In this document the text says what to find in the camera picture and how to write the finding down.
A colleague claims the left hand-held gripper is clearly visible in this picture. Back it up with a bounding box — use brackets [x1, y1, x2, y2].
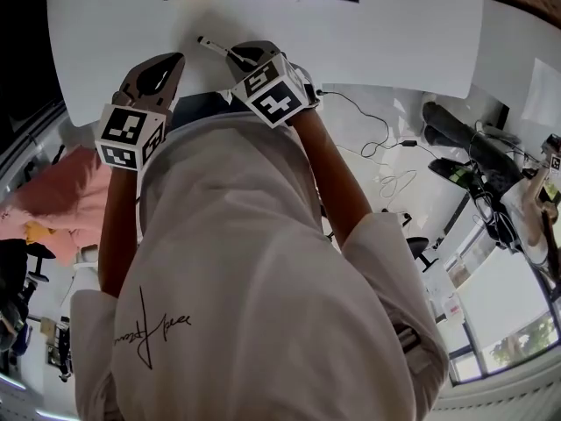
[94, 52, 187, 173]

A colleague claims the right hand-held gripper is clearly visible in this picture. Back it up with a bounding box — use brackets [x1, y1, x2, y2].
[225, 39, 320, 130]

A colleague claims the black and white marker pen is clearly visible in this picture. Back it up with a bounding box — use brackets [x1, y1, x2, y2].
[196, 34, 260, 68]

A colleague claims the person's right forearm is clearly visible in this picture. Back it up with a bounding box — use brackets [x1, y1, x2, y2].
[291, 111, 374, 254]

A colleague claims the black office chair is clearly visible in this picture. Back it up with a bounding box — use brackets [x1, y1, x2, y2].
[404, 235, 440, 274]

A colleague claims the pink cloth bundle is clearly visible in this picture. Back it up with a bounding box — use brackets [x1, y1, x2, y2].
[0, 148, 114, 268]

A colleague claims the yellow cushion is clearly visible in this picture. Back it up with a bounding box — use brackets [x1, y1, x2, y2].
[23, 220, 59, 246]

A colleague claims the person's white shirt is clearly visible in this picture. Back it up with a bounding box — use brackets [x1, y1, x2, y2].
[69, 111, 451, 421]

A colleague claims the white upright panel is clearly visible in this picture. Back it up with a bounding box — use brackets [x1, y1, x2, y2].
[466, 0, 561, 148]

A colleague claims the large window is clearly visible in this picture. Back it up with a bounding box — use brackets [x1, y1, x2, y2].
[444, 217, 561, 388]

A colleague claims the black cable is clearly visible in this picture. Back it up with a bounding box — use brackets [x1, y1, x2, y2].
[317, 89, 422, 157]

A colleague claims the white coiled cable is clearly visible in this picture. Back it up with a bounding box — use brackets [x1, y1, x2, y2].
[378, 169, 419, 199]

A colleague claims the grey black strap buckle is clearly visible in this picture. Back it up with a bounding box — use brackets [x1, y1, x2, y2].
[393, 324, 430, 375]

